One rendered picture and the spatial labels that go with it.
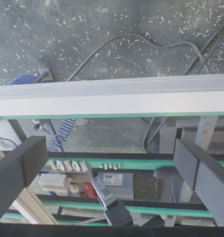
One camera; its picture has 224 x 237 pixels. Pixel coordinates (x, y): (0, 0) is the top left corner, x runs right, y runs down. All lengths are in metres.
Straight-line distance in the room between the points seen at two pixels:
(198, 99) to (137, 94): 0.11
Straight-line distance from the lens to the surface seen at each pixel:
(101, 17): 1.23
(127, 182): 1.07
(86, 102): 0.33
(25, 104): 0.40
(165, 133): 0.89
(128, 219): 0.43
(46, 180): 1.21
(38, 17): 1.37
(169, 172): 0.56
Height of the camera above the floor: 1.20
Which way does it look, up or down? 51 degrees down
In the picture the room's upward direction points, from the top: 169 degrees counter-clockwise
